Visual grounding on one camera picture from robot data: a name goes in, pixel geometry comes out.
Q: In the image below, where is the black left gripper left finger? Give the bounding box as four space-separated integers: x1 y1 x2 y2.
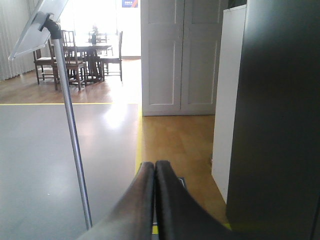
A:
78 162 155 240

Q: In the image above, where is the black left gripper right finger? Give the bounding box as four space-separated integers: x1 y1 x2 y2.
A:
155 160 240 240

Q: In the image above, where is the dark grey fridge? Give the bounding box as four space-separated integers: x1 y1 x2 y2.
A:
226 0 320 240

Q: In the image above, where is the wooden dining table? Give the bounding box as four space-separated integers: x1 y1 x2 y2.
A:
76 42 111 83

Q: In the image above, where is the wooden chair right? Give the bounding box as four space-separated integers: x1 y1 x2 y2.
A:
100 31 123 82

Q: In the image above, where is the wooden chair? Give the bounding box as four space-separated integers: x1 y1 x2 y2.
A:
33 42 58 90
61 30 87 91
100 31 123 82

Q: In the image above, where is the wooden chair left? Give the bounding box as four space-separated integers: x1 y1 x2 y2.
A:
33 42 58 90

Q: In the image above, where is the white panel cabinet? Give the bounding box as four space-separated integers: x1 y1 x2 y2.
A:
140 0 228 116

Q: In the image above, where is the wooden chair front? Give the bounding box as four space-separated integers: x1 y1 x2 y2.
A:
61 30 87 91

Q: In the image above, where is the silver sign stand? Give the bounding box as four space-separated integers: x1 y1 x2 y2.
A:
7 0 93 231

